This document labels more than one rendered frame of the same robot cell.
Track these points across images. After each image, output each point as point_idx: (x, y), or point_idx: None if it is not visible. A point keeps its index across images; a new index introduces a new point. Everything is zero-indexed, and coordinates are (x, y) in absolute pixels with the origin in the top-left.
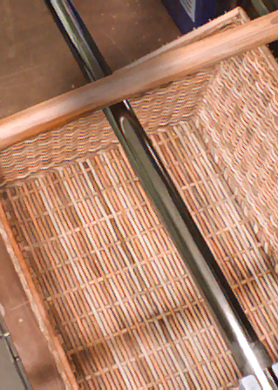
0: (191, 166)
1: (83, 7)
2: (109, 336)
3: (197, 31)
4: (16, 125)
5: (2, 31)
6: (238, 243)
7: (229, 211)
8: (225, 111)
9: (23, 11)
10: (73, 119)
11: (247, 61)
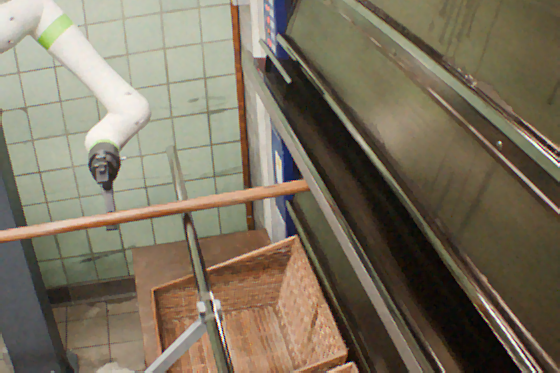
0: (267, 325)
1: (234, 255)
2: None
3: (272, 245)
4: (138, 210)
5: (189, 260)
6: (281, 359)
7: (281, 346)
8: (287, 295)
9: (202, 253)
10: (164, 214)
11: (296, 262)
